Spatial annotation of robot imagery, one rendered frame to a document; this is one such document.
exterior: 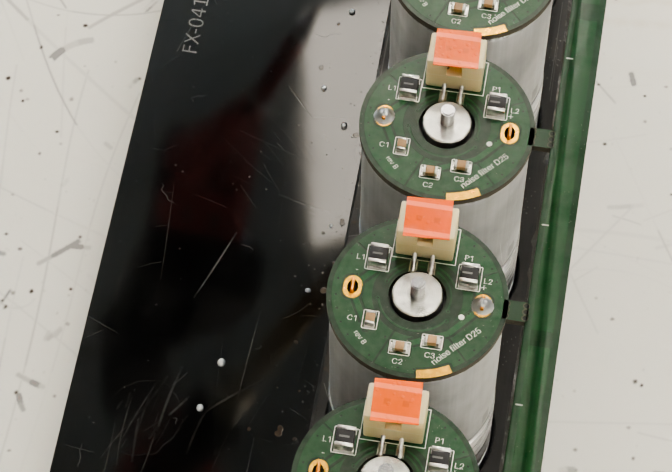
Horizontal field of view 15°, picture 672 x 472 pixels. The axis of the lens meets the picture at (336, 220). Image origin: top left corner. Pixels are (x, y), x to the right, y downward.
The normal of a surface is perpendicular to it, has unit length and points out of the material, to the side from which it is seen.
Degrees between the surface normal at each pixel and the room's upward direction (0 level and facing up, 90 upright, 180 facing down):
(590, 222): 0
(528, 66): 90
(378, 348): 0
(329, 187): 0
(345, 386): 90
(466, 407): 90
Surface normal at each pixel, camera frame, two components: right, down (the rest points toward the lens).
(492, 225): 0.54, 0.73
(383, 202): -0.73, 0.59
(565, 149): 0.00, -0.49
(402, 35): -0.88, 0.41
